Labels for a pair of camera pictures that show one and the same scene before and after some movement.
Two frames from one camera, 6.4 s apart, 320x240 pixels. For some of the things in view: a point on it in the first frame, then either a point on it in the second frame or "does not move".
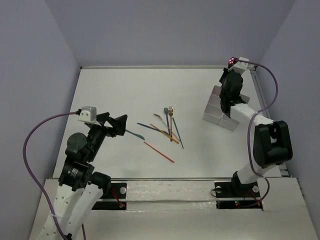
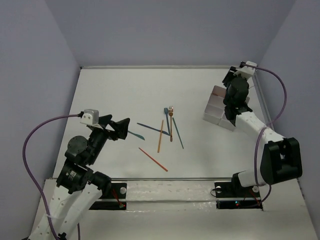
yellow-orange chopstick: x=169 y=136 to x=160 y=136
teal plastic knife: x=138 y=135 does not move
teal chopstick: x=177 y=132 does not move
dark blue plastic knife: x=154 y=128 does not move
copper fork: x=170 y=112 does not move
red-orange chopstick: x=159 y=152 to x=151 y=158
